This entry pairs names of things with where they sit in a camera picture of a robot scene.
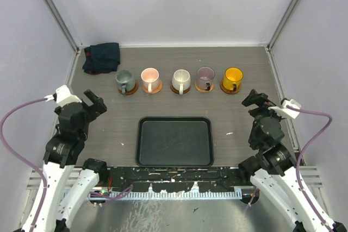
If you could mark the woven cork coaster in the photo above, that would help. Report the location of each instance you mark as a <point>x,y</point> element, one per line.
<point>157,88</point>
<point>203,90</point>

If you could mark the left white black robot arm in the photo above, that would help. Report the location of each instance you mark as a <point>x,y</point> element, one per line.
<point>52,210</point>

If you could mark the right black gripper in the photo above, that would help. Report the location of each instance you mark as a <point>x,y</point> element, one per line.
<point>259,99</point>

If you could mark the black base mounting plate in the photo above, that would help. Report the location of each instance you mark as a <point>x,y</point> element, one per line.
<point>211,179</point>

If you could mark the black plastic tray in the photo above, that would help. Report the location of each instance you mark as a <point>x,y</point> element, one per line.
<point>167,141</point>

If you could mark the cream ceramic mug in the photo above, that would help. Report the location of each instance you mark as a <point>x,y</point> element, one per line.
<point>181,80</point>

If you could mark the pink ceramic mug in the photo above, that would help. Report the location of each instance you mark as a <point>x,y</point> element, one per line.
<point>150,79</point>

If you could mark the dark blue folded cloth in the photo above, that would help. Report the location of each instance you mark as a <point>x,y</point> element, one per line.
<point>102,58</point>

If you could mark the grey slotted cable duct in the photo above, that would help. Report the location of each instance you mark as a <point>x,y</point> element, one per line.
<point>194,194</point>

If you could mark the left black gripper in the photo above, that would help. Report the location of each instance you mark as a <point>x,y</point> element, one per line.
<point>97,108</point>

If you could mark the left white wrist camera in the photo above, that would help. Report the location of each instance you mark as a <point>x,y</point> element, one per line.
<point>63,96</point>

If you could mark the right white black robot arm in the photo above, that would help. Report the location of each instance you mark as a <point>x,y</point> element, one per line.
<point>275,171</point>

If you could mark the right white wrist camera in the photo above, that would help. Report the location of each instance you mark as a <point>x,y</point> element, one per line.
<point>288,109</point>

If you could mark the yellow glass mug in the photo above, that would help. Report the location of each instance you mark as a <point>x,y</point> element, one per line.
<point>232,79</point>

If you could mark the grey ceramic mug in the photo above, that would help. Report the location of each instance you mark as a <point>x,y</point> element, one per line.
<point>125,81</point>

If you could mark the purple ceramic mug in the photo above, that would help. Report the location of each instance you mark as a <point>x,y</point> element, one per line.
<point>205,77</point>

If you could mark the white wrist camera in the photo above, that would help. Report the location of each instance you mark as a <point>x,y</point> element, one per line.
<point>288,109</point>
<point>63,96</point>

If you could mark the brown wooden coaster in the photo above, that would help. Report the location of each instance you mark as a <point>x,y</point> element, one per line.
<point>177,91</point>
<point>131,92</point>
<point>229,92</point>

